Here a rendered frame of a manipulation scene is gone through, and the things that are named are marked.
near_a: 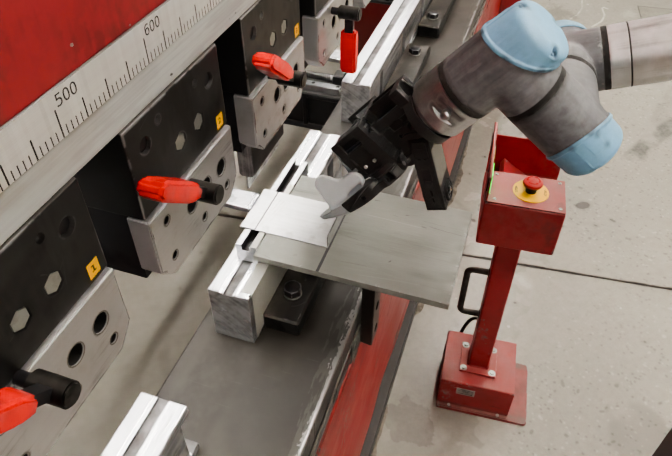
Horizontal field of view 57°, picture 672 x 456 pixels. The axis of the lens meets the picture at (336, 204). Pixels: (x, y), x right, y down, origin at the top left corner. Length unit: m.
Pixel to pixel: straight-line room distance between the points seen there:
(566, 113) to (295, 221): 0.40
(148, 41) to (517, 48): 0.34
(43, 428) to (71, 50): 0.26
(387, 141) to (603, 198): 1.98
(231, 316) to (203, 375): 0.09
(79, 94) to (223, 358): 0.54
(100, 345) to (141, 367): 1.49
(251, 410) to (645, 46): 0.64
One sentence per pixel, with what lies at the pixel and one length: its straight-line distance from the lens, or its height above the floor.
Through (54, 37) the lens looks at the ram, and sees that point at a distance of 0.41.
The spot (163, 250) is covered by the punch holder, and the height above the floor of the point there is 1.21.
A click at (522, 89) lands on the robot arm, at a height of 1.28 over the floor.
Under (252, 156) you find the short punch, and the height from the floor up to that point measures 1.13.
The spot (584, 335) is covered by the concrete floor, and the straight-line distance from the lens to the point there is 2.14.
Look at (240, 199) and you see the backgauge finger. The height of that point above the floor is 1.00.
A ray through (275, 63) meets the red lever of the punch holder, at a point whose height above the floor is 1.31.
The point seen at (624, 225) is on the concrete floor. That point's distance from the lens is 2.56.
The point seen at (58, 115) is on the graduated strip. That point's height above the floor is 1.39.
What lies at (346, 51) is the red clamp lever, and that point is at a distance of 0.88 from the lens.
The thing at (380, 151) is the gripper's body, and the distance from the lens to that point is 0.72.
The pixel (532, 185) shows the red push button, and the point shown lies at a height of 0.81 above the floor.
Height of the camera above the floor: 1.60
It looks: 41 degrees down
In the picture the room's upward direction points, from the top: straight up
